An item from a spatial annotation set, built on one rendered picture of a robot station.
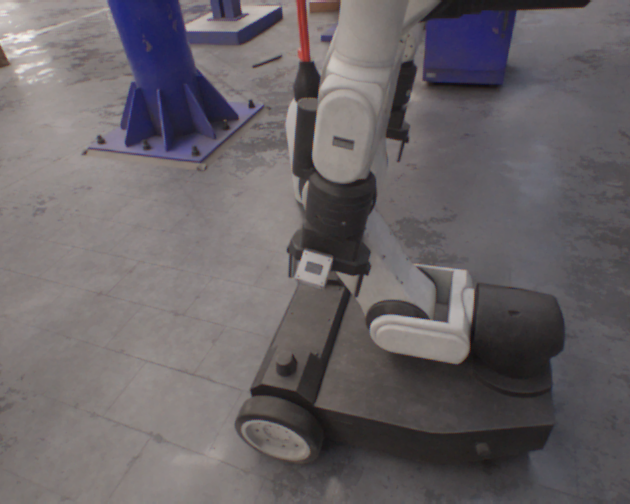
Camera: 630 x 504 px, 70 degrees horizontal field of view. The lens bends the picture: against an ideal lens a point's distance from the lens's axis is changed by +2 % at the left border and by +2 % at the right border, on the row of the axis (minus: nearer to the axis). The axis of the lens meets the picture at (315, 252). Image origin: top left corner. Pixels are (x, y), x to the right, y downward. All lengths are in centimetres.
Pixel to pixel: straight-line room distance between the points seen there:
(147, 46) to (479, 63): 180
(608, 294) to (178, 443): 130
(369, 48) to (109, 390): 117
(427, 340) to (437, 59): 223
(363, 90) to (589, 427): 102
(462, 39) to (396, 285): 216
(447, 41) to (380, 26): 245
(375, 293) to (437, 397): 26
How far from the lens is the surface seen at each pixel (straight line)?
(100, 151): 272
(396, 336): 96
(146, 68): 252
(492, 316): 97
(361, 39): 48
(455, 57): 294
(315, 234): 62
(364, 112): 48
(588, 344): 146
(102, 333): 158
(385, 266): 89
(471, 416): 103
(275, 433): 108
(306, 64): 168
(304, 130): 55
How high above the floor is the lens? 104
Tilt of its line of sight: 40 degrees down
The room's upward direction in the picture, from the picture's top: 6 degrees counter-clockwise
